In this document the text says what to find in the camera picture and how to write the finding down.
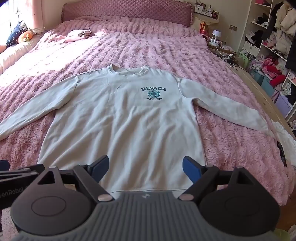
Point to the white table lamp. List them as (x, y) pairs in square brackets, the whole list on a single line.
[(216, 35)]

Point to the pink fluffy bed blanket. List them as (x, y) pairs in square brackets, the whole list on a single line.
[(134, 43)]

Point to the orange plush toy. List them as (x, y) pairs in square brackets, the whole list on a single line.
[(25, 36)]

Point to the navy blue pillow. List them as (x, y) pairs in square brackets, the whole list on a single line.
[(20, 28)]

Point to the wooden bedside shelf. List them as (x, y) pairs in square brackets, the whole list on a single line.
[(208, 20)]

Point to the white Nevada sweatshirt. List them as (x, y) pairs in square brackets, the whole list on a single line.
[(142, 119)]

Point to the green storage bin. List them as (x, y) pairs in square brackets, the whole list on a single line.
[(244, 59)]

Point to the red snack bag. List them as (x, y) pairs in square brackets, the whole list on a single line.
[(204, 29)]

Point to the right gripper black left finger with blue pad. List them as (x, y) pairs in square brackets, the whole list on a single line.
[(59, 201)]

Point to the white open wardrobe shelf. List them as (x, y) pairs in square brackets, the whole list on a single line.
[(256, 9)]

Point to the white garment at bed edge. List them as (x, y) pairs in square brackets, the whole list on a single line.
[(287, 142)]

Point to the hanging cream coat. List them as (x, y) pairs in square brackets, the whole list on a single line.
[(285, 26)]

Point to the folded pink clothes pile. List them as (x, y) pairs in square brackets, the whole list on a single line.
[(76, 35)]

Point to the red clothes heap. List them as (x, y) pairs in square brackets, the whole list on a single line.
[(275, 70)]

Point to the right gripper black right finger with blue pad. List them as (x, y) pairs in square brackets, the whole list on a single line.
[(233, 202)]

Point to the pink quilted headboard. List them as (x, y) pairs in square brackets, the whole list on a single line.
[(170, 11)]

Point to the teal storage bin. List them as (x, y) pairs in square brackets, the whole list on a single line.
[(262, 80)]

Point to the lilac storage box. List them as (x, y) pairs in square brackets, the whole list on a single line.
[(283, 105)]

